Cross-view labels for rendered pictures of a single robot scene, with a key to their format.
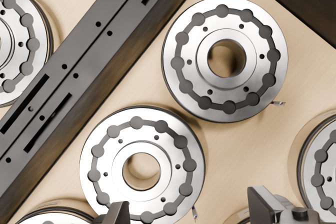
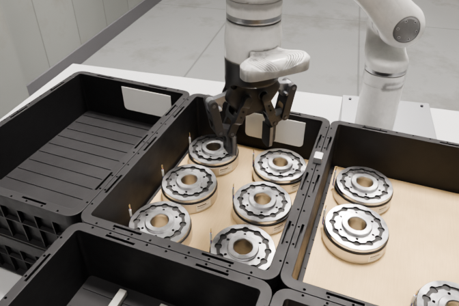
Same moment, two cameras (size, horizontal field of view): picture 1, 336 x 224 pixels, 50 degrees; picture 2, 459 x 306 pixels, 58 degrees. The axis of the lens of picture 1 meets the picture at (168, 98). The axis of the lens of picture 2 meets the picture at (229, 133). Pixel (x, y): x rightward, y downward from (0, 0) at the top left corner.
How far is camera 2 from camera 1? 52 cm
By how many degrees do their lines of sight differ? 54
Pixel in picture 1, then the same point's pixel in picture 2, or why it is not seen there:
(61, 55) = (311, 199)
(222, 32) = (249, 255)
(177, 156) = (248, 208)
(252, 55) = (231, 251)
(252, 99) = (223, 238)
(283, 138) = (197, 238)
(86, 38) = (306, 205)
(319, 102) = not seen: hidden behind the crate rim
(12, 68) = (338, 220)
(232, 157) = (220, 225)
